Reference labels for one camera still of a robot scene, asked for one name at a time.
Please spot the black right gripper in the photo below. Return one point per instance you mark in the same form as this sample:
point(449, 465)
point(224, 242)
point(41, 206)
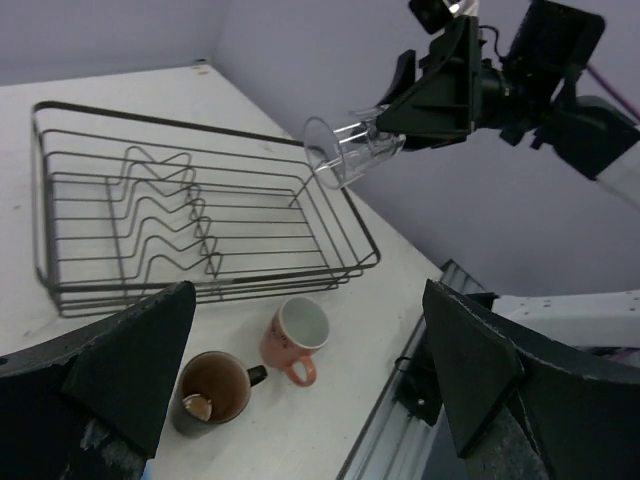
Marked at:
point(438, 100)

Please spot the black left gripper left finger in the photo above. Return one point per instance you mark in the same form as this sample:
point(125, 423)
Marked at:
point(91, 404)

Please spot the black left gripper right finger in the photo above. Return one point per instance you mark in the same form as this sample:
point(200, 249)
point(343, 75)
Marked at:
point(523, 406)

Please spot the pink mug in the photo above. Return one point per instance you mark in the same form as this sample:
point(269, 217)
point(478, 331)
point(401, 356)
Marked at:
point(297, 330)

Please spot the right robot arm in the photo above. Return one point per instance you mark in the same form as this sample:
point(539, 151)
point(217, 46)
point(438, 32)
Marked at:
point(589, 156)

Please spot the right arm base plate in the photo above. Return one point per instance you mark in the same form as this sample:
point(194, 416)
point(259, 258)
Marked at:
point(418, 390)

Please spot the aluminium mounting rail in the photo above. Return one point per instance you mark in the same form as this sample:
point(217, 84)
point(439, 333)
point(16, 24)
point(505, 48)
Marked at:
point(399, 432)

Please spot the black wire dish rack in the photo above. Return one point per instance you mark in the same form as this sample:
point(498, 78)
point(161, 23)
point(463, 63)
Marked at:
point(126, 204)

